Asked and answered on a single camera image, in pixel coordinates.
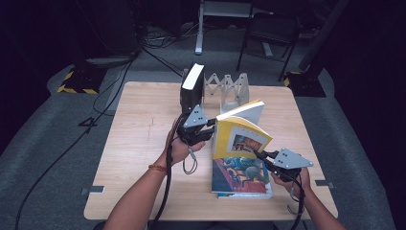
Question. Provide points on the person's right hand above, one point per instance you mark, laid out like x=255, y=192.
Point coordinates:
x=303, y=185

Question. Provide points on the colourful illustrated dark book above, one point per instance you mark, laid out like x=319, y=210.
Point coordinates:
x=236, y=175

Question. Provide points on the yellow black striped base plate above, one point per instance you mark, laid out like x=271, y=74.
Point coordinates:
x=81, y=81
x=306, y=86

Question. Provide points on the white desk stand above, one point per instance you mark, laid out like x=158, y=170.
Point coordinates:
x=199, y=35

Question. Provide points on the black hardcover book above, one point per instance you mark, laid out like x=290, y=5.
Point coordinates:
x=191, y=92

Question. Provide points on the person's dark clothing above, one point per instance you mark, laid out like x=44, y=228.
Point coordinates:
x=99, y=226

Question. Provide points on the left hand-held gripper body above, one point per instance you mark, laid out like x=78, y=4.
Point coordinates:
x=193, y=121

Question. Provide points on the grey expandable metal book rack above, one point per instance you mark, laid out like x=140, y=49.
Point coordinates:
x=237, y=92

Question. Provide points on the grey table bracket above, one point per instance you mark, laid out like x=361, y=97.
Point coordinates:
x=324, y=184
x=94, y=190

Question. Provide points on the dark equipment cabinet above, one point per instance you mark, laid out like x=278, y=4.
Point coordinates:
x=108, y=28

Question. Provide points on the person's left hand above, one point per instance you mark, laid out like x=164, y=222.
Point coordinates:
x=182, y=150

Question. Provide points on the black metal chair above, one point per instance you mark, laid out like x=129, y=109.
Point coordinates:
x=271, y=32

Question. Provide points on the dark slanted pole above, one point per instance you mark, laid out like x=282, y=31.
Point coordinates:
x=322, y=35

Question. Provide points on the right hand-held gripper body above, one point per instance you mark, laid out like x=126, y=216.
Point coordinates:
x=288, y=159

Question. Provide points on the yellow paperback book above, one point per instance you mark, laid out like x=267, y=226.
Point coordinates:
x=226, y=140

